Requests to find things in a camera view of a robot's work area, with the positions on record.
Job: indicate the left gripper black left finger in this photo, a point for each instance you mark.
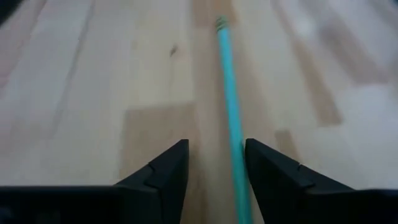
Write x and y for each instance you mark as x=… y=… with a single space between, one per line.
x=169 y=174

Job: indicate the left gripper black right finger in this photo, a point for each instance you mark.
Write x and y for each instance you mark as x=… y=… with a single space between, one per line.
x=273 y=180

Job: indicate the teal pencil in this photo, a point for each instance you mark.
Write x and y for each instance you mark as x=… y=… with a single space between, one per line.
x=233 y=118

